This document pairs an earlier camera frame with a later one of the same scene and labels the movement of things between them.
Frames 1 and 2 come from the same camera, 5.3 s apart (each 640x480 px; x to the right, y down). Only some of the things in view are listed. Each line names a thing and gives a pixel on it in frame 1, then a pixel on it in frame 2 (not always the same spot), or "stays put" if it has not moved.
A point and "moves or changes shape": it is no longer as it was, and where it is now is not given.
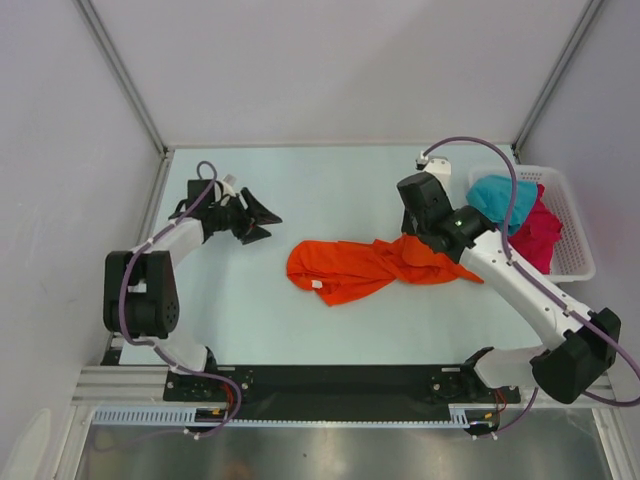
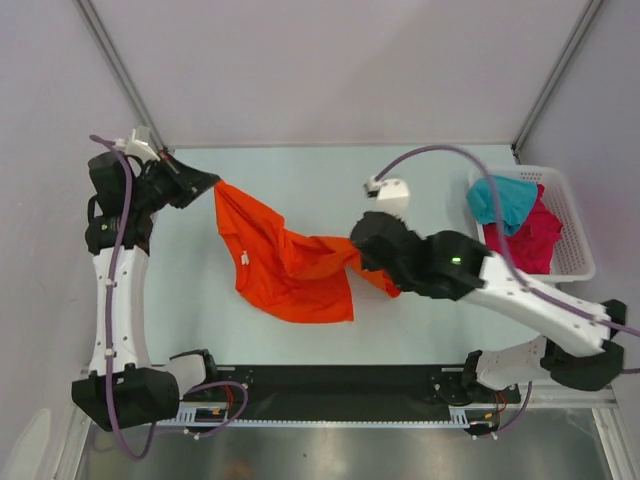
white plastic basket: (573, 260) stays put
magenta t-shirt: (537, 239) stays put
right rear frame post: (583, 23) stays put
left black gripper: (259, 214) -> (189, 182)
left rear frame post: (124, 73) stays put
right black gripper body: (418, 232) -> (396, 279)
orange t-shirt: (329, 272) moves or changes shape
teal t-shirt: (494, 195) stays put
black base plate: (337, 387) stays put
